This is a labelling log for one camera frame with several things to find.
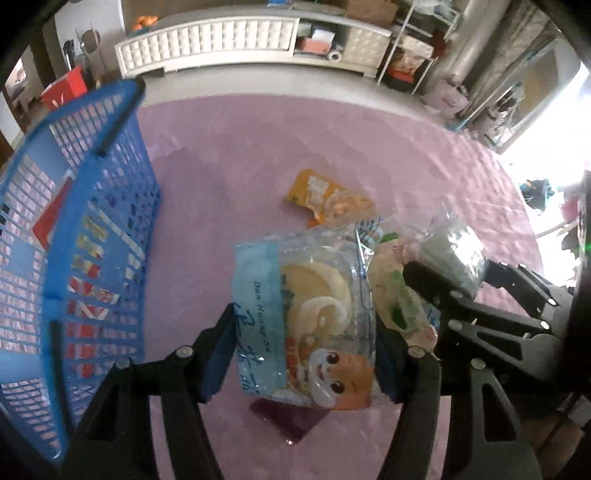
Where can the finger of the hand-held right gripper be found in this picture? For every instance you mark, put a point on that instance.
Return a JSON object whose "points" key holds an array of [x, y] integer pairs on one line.
{"points": [[427, 279], [531, 290]]}

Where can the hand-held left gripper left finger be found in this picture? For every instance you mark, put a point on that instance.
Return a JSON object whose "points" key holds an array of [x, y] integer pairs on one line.
{"points": [[217, 364]]}

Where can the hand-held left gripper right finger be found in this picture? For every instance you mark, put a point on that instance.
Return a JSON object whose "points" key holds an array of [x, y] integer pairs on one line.
{"points": [[392, 374]]}

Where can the clear packet with green pastry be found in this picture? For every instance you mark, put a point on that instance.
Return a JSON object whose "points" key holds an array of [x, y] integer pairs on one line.
{"points": [[392, 286]]}

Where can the clear packet with pale filling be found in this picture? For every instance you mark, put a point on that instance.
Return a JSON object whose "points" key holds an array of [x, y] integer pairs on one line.
{"points": [[452, 249]]}

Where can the purple snack packet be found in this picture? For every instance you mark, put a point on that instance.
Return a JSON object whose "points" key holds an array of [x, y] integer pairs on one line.
{"points": [[286, 420]]}

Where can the squirrel print blue snack packet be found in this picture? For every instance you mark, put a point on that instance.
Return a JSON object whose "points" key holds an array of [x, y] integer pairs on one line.
{"points": [[304, 323]]}

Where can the orange snack packet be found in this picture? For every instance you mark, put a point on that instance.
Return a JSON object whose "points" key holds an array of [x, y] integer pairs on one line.
{"points": [[323, 194]]}

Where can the blue plastic basket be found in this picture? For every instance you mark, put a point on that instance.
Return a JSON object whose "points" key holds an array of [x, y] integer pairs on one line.
{"points": [[106, 230]]}

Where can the pink white shopping bag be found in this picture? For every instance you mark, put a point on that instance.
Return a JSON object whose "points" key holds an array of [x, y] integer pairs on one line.
{"points": [[443, 99]]}

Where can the pink tablecloth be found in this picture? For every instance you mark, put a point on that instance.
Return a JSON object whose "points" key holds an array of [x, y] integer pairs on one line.
{"points": [[231, 161]]}

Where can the arched standing mirror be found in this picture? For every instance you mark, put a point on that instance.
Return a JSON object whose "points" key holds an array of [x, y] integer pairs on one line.
{"points": [[545, 87]]}

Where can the standing air conditioner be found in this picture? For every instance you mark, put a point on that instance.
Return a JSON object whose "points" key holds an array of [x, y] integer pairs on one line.
{"points": [[475, 46]]}

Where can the paper towel roll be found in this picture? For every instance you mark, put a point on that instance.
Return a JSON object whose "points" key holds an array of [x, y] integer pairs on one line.
{"points": [[334, 55]]}

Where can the orange box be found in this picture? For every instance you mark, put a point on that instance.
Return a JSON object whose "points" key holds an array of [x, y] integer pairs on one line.
{"points": [[314, 46]]}

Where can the teal box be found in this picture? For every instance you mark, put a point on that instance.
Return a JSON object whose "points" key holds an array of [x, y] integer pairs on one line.
{"points": [[321, 34]]}

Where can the cardboard box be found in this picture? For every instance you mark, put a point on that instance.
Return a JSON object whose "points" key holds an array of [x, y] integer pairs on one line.
{"points": [[371, 11]]}

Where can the blue tissue box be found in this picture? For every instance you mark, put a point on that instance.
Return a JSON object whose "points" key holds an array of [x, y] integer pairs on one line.
{"points": [[279, 3]]}

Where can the red paper bag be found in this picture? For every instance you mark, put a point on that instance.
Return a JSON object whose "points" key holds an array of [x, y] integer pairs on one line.
{"points": [[64, 90]]}

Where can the white tufted cabinet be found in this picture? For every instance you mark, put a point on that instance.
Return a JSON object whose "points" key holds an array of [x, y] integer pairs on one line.
{"points": [[207, 39]]}

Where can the plate of oranges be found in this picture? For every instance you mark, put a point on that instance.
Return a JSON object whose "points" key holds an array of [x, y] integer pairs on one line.
{"points": [[145, 21]]}

